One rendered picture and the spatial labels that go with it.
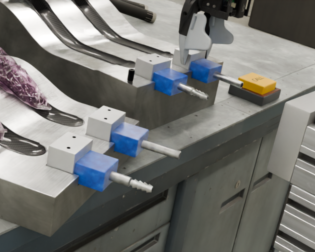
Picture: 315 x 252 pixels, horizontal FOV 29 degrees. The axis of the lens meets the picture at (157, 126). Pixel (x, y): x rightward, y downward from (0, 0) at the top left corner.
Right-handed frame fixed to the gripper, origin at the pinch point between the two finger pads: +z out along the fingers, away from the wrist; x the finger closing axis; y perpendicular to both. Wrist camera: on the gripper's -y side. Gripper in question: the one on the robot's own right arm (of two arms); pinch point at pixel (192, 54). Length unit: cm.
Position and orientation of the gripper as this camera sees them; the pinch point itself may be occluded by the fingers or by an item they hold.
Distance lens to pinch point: 107.3
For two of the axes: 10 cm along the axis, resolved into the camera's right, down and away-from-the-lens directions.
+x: 6.0, -2.4, 7.7
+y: 7.8, 3.7, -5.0
